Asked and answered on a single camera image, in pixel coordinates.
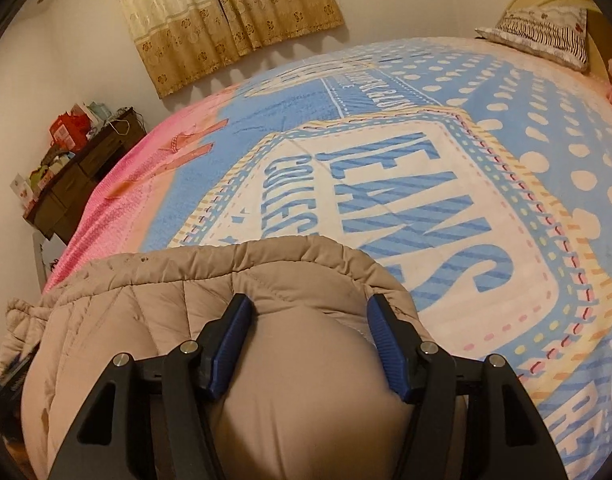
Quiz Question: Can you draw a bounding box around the red gift box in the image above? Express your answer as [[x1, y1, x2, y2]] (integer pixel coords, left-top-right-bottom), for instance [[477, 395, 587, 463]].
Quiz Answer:
[[50, 112, 91, 151]]

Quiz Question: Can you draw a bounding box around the white paper bag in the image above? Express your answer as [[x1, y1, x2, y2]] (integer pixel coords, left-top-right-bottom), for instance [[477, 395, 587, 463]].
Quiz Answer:
[[33, 232, 61, 286]]

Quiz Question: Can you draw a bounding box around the teal gift bag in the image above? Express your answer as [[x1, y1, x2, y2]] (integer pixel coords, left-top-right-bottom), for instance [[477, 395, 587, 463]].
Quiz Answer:
[[86, 101, 111, 126]]

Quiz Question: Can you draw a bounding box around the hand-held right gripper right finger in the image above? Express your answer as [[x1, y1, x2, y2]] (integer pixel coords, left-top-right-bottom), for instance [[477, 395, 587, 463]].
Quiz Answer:
[[366, 292, 569, 480]]

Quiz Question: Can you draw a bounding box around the beige patterned window curtain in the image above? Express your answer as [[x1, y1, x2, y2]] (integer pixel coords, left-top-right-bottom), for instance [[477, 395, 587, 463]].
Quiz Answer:
[[106, 0, 345, 100]]

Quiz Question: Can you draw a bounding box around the white greeting card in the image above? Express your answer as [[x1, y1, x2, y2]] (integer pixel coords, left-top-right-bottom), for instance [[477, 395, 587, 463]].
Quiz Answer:
[[10, 174, 32, 211]]

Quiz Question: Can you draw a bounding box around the striped floral pillow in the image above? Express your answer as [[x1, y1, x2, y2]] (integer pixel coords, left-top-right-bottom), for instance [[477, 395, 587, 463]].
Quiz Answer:
[[475, 4, 589, 73]]

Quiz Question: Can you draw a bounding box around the dark wooden desk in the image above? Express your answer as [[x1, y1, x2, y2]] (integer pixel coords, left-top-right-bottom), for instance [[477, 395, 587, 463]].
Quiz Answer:
[[23, 106, 147, 246]]

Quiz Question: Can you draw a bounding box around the green packet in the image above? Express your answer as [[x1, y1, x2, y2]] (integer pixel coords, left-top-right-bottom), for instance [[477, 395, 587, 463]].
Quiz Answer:
[[30, 165, 56, 191]]

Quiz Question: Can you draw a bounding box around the beige quilted puffer jacket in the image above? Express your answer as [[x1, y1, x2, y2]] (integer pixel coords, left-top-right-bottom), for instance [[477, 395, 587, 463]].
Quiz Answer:
[[0, 235, 427, 480]]

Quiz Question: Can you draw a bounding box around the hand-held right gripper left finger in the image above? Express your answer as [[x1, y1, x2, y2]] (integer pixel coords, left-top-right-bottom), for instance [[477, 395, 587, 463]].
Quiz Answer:
[[48, 292, 254, 480]]

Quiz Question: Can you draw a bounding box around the blue pink printed bed sheet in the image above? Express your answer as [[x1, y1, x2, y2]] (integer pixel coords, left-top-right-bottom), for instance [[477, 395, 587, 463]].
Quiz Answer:
[[43, 35, 612, 480]]

